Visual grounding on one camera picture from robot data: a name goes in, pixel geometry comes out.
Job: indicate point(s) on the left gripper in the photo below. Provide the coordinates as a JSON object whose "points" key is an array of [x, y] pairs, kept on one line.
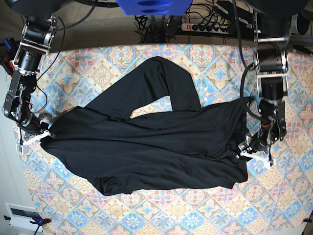
{"points": [[256, 143]]}

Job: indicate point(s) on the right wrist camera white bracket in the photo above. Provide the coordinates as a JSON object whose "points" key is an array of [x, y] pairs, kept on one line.
{"points": [[24, 141]]}

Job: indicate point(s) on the blue table clamp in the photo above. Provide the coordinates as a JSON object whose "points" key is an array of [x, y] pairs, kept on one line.
{"points": [[6, 57]]}

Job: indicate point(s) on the patterned tablecloth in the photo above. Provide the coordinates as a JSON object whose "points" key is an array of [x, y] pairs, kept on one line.
{"points": [[272, 201]]}

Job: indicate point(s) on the black orange bottom clamp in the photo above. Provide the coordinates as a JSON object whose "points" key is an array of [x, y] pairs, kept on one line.
{"points": [[36, 221]]}

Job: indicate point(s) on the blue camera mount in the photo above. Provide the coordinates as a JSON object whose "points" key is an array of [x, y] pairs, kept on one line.
{"points": [[154, 7]]}

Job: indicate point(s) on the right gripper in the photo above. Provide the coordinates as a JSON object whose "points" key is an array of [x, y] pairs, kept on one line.
{"points": [[32, 125]]}

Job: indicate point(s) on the white power strip red switch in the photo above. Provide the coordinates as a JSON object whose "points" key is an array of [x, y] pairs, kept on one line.
{"points": [[204, 28]]}

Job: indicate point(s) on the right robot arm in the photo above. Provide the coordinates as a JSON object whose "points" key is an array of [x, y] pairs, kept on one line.
{"points": [[37, 35]]}

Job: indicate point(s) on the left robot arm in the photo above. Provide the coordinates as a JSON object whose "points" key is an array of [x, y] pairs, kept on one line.
{"points": [[271, 24]]}

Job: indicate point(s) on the black t-shirt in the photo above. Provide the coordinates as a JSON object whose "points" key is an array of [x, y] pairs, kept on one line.
{"points": [[149, 131]]}

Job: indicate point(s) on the white wall outlet box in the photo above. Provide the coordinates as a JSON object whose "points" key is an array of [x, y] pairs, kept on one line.
{"points": [[20, 216]]}

